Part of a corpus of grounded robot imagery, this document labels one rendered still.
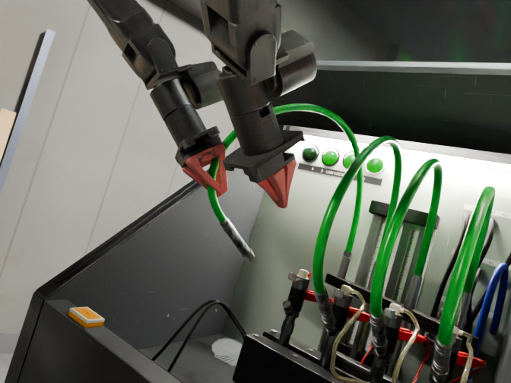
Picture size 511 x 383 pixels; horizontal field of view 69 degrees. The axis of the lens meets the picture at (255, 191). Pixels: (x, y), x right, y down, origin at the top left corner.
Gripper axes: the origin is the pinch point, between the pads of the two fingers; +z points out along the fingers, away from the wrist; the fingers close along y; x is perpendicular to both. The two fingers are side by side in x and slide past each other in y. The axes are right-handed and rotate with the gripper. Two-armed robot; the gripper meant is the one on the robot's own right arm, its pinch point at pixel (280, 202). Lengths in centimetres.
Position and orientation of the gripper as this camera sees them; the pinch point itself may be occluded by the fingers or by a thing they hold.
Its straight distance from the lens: 54.5
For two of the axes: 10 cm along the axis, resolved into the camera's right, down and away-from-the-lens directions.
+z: 3.1, 8.4, 4.4
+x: -6.3, -1.6, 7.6
